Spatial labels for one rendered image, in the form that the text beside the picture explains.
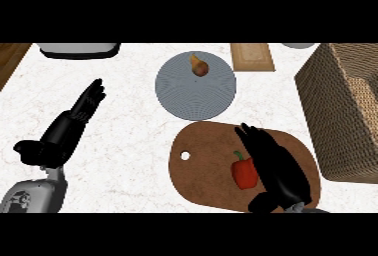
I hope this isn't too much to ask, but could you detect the red bell pepper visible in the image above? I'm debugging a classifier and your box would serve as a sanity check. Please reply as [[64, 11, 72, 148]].
[[231, 150, 261, 191]]

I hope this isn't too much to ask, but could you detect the grey round placemat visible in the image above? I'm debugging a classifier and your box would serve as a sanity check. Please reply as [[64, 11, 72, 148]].
[[154, 50, 238, 122]]

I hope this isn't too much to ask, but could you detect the small pale wooden board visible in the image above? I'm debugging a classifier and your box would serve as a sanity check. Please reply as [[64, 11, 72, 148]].
[[230, 43, 277, 73]]

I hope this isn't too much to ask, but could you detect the brown wooden cutting board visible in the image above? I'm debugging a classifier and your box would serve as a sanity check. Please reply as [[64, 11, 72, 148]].
[[168, 120, 323, 214]]

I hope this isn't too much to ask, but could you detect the grey round object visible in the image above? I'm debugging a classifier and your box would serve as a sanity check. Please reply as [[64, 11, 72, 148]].
[[280, 43, 318, 50]]

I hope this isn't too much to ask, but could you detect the white and black appliance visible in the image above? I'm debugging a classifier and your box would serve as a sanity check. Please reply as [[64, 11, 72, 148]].
[[36, 43, 123, 61]]

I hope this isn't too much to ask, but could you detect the brown wooden surface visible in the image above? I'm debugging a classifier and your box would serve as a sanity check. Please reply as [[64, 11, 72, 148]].
[[0, 43, 35, 92]]

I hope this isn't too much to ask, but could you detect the wicker basket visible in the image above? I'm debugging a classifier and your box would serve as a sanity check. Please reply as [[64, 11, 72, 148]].
[[293, 43, 378, 185]]

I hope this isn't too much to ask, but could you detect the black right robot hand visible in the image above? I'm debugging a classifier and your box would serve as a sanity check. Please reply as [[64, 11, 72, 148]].
[[234, 122, 314, 214]]

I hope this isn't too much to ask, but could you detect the brown pear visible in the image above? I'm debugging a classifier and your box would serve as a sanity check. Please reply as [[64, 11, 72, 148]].
[[190, 53, 212, 78]]

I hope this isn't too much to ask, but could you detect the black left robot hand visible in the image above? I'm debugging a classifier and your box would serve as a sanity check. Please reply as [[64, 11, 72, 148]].
[[13, 78, 109, 169]]

